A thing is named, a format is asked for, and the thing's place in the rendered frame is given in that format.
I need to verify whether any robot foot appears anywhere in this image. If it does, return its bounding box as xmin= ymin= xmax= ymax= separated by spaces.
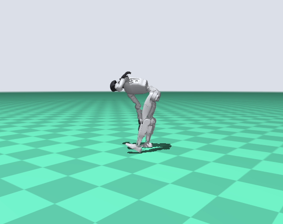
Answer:
xmin=126 ymin=143 xmax=142 ymax=153
xmin=140 ymin=143 xmax=152 ymax=147

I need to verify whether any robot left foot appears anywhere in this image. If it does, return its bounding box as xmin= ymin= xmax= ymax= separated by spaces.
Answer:
xmin=126 ymin=143 xmax=142 ymax=153

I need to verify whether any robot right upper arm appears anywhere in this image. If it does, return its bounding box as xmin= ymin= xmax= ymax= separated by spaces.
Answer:
xmin=127 ymin=94 xmax=141 ymax=110

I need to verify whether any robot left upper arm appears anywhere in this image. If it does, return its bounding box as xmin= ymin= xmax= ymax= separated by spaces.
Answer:
xmin=115 ymin=77 xmax=129 ymax=92

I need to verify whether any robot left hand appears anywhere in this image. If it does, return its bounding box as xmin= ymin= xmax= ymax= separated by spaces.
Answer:
xmin=118 ymin=71 xmax=131 ymax=83

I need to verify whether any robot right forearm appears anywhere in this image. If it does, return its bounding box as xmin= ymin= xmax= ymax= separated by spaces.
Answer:
xmin=136 ymin=108 xmax=142 ymax=123

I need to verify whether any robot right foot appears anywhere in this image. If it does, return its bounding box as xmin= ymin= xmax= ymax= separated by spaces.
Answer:
xmin=140 ymin=143 xmax=152 ymax=147

